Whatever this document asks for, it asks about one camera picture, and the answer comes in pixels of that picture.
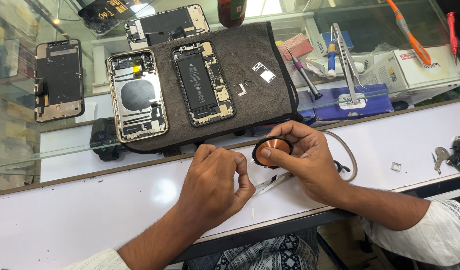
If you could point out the red screwdriver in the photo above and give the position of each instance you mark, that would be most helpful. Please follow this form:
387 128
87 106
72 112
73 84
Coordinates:
452 33

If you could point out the open black phone with battery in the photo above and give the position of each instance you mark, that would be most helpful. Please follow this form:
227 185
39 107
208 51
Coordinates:
202 82

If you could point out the small L-shaped metal bracket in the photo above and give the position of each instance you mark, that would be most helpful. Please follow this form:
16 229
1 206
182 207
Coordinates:
243 91

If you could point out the brown bottle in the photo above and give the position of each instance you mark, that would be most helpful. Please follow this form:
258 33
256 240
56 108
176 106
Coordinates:
232 13

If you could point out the white left sleeve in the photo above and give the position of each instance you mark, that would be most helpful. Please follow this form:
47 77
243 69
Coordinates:
98 260

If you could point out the cracked black back glass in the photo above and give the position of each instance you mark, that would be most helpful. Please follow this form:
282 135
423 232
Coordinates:
106 15

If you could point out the black and white patterned garment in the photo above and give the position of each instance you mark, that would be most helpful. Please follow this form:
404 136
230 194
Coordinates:
267 253

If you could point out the small square metal bracket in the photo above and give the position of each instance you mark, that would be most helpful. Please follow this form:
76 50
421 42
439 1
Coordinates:
396 167

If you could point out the cartons under glass counter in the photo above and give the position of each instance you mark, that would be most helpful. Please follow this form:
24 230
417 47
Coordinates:
12 112

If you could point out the silver keys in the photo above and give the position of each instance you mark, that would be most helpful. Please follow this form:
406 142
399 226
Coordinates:
441 155

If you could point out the black plastic clip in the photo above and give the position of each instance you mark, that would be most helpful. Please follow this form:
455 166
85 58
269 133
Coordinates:
340 167

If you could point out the black game controller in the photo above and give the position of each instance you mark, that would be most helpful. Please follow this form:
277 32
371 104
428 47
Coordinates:
102 138

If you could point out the long silver tweezers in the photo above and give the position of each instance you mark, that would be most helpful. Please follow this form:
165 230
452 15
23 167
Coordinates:
346 60

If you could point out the small white metal shield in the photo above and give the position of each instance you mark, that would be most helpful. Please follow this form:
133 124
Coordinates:
265 73

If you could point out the round copper charging coil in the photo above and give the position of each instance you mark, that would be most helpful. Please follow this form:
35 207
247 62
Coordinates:
274 148

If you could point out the dark grey towel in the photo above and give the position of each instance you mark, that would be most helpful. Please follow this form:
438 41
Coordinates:
252 48

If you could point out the blue carton box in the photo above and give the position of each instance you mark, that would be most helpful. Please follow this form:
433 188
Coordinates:
372 103

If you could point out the silver-framed open phone housing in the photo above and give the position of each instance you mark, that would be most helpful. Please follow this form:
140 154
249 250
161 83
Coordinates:
166 24

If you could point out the white carton box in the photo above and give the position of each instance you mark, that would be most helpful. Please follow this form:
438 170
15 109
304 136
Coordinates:
410 73

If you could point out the person's left hand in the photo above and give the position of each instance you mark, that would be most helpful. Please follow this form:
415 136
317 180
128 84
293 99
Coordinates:
209 183

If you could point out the black screwdriver with purple collar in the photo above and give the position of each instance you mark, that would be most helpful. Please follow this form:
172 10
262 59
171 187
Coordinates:
303 73

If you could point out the person's right hand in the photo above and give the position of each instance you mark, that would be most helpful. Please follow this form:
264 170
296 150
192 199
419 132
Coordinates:
312 165

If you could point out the blue and white screwdriver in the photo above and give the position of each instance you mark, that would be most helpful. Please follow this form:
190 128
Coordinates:
331 56

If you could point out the short silver tweezers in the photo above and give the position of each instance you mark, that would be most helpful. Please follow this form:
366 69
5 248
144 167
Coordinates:
269 185

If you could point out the white patterned right sleeve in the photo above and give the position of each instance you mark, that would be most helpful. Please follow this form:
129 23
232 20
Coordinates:
436 232

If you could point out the black phone display panel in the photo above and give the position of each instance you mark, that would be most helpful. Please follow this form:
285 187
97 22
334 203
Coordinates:
59 80

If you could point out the red carton box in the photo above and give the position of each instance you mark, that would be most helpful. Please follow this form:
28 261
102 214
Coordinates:
295 47

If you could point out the gold-framed phone housing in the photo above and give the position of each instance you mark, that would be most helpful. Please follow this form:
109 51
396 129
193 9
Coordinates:
138 95

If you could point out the small blue box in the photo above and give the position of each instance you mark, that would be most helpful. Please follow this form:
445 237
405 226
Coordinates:
348 39

